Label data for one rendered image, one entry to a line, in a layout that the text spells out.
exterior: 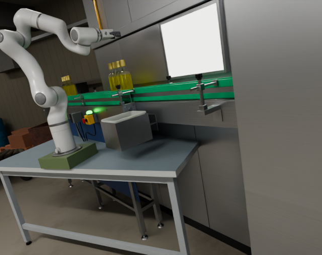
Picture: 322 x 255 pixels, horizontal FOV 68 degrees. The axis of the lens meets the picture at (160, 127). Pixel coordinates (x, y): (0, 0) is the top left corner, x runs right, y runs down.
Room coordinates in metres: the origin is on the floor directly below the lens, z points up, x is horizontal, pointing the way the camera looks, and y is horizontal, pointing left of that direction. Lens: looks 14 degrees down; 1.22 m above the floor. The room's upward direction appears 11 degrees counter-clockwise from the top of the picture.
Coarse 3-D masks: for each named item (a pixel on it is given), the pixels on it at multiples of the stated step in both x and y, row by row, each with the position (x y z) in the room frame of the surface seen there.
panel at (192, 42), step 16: (192, 16) 1.32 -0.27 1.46; (208, 16) 1.24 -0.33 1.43; (176, 32) 1.42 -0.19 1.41; (192, 32) 1.33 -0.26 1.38; (208, 32) 1.25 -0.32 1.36; (176, 48) 1.43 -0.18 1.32; (192, 48) 1.34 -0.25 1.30; (208, 48) 1.26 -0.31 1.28; (176, 64) 1.45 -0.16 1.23; (192, 64) 1.36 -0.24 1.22; (208, 64) 1.27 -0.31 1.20
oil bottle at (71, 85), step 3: (69, 75) 2.47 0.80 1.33; (69, 78) 2.46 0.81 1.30; (69, 81) 2.46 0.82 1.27; (69, 84) 2.44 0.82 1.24; (72, 84) 2.46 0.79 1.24; (69, 87) 2.44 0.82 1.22; (72, 87) 2.45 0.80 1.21; (69, 90) 2.46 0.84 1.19; (72, 90) 2.45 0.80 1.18; (75, 90) 2.47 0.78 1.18; (69, 93) 2.48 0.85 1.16; (72, 93) 2.44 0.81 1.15; (75, 93) 2.46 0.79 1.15
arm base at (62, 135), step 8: (56, 128) 1.44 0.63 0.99; (64, 128) 1.46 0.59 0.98; (56, 136) 1.44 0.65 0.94; (64, 136) 1.45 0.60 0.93; (72, 136) 1.50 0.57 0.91; (56, 144) 1.45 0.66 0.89; (64, 144) 1.44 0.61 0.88; (72, 144) 1.48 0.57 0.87; (56, 152) 1.44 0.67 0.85; (64, 152) 1.44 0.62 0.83; (72, 152) 1.43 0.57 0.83
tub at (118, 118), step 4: (128, 112) 1.45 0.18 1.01; (132, 112) 1.45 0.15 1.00; (136, 112) 1.41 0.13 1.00; (140, 112) 1.38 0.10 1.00; (144, 112) 1.33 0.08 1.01; (112, 116) 1.38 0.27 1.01; (116, 116) 1.40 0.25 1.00; (120, 116) 1.41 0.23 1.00; (124, 116) 1.43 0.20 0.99; (128, 116) 1.44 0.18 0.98; (132, 116) 1.27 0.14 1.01; (136, 116) 1.30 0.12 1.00; (104, 120) 1.29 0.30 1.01; (108, 120) 1.26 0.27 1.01; (112, 120) 1.37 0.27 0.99; (116, 120) 1.22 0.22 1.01; (120, 120) 1.23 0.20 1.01
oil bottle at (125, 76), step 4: (120, 72) 1.66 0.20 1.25; (124, 72) 1.63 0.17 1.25; (128, 72) 1.65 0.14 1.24; (120, 76) 1.66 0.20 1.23; (124, 76) 1.63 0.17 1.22; (128, 76) 1.65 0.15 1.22; (124, 80) 1.63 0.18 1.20; (128, 80) 1.64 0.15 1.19; (124, 84) 1.64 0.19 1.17; (128, 84) 1.64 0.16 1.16; (124, 88) 1.65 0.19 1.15; (128, 88) 1.64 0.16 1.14; (132, 88) 1.66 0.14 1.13
